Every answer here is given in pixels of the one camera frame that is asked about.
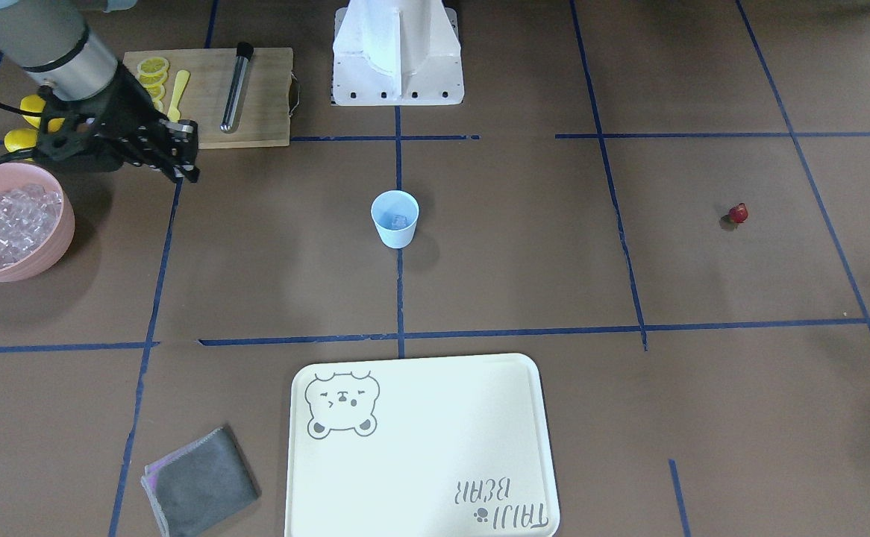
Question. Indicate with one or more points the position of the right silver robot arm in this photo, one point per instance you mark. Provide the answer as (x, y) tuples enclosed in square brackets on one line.
[(53, 43)]

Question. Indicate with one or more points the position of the yellow plastic knife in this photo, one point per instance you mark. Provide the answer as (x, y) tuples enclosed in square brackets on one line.
[(173, 112)]

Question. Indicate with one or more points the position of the yellow lemon far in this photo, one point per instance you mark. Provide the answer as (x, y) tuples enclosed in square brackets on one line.
[(34, 105)]

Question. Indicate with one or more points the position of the grey folded cloth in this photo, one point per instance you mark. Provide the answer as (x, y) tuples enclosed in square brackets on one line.
[(199, 485)]

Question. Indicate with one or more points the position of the cream bear tray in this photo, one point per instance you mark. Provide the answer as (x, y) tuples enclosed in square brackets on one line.
[(434, 446)]

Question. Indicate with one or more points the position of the yellow lemon near bowl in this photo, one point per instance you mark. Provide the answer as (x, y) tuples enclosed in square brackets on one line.
[(19, 139)]

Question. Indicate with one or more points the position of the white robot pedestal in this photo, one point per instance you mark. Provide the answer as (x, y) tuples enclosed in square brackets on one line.
[(396, 53)]

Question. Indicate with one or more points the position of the red strawberry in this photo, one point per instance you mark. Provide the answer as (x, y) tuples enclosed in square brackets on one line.
[(738, 214)]

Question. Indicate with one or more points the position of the black steel tube tool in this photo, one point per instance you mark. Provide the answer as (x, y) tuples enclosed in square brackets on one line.
[(243, 54)]

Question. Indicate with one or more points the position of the wooden cutting board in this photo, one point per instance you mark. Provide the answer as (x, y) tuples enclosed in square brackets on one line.
[(263, 116)]

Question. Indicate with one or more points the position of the ice cube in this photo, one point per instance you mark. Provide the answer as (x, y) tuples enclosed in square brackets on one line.
[(399, 222)]

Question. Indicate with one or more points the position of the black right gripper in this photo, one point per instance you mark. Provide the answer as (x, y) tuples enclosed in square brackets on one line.
[(127, 112)]

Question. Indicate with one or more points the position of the lemon slices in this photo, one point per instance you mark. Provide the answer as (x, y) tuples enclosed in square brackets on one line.
[(152, 73)]

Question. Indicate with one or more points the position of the pink bowl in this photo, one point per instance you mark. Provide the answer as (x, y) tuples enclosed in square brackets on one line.
[(16, 175)]

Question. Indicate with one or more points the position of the clear ice cubes pile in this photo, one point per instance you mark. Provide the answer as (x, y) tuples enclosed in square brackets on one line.
[(28, 215)]

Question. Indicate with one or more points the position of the light blue plastic cup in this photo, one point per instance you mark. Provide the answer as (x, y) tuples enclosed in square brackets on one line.
[(395, 214)]

